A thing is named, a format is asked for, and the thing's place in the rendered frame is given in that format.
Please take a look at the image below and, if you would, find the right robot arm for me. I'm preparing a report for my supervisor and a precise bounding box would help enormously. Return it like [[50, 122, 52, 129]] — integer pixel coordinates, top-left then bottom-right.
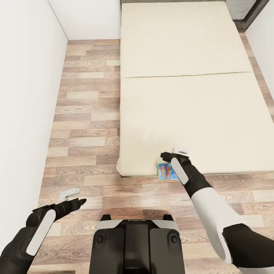
[[161, 146, 274, 274]]

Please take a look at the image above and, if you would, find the board game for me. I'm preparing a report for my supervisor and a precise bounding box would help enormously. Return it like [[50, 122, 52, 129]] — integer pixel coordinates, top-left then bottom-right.
[[158, 162, 178, 180]]

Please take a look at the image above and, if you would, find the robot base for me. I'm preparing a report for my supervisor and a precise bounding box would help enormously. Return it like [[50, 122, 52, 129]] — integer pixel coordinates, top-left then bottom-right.
[[89, 214, 185, 274]]

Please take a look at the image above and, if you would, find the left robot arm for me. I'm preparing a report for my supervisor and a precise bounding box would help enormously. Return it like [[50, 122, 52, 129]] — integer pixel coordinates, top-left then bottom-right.
[[0, 188, 87, 274]]

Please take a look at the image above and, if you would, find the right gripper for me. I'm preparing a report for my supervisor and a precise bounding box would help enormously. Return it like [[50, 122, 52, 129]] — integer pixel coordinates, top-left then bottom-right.
[[161, 152, 176, 162]]

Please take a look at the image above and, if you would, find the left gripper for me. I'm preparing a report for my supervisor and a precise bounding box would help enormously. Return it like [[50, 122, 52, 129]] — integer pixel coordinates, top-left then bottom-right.
[[59, 198, 87, 218]]

